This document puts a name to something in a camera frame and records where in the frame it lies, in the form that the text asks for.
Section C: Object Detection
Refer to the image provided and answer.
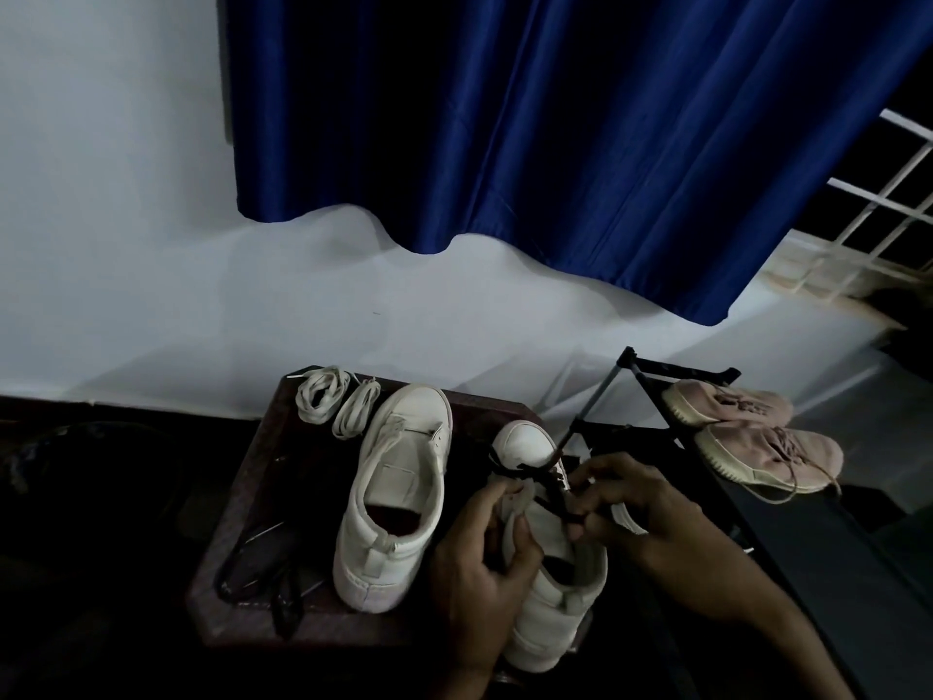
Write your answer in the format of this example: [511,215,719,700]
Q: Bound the blue curtain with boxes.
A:
[221,0,933,329]

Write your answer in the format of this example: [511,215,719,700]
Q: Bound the person's right forearm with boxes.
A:
[717,572,855,700]

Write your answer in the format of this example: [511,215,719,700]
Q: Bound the person's right hand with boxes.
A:
[563,452,752,624]

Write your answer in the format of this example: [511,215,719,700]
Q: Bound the pink sneaker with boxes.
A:
[693,421,847,506]
[661,378,795,430]

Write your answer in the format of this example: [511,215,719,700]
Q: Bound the person's left hand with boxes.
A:
[427,475,546,679]

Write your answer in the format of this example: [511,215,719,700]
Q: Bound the white window grille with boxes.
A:
[756,106,933,305]

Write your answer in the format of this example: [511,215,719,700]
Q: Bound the dark brown plastic stool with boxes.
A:
[183,365,588,651]

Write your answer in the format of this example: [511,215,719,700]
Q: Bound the black shoe rack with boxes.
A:
[552,345,933,700]

